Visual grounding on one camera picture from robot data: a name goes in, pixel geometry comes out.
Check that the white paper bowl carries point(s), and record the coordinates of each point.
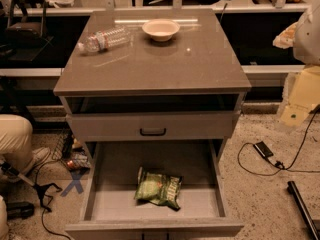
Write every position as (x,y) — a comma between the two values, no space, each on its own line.
(161,30)

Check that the closed grey top drawer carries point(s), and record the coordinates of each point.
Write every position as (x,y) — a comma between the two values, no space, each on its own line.
(126,126)

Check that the black drawer handle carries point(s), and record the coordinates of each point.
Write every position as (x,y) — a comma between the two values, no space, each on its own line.
(153,131)

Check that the black device on floor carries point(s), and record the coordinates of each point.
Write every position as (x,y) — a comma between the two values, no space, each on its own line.
(20,210)

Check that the black tripod stand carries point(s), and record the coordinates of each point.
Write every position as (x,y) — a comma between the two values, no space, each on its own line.
(40,189)

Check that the white sneaker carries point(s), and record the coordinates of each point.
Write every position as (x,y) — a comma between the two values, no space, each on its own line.
(36,159)

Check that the person leg beige trousers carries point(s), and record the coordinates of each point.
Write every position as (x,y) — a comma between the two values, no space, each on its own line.
(15,142)

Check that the grey drawer cabinet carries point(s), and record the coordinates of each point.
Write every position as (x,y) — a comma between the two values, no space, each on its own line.
(195,71)

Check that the black phone on floor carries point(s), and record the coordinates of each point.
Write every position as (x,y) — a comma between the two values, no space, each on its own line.
(263,150)

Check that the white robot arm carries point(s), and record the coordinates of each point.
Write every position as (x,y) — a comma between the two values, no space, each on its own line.
(304,37)

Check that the black chair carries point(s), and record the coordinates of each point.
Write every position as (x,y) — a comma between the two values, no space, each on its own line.
(24,39)

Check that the clear plastic water bottle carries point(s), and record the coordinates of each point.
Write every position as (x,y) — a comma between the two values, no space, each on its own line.
(104,39)

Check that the wire basket with items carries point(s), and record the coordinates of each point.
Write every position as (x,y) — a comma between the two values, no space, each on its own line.
(70,152)

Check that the open grey middle drawer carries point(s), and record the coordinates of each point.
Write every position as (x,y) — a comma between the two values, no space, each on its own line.
(110,211)

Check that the black pole on floor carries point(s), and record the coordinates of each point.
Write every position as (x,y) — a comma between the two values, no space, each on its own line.
(313,225)

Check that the green jalapeno chip bag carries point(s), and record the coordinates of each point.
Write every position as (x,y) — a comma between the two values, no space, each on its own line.
(158,189)

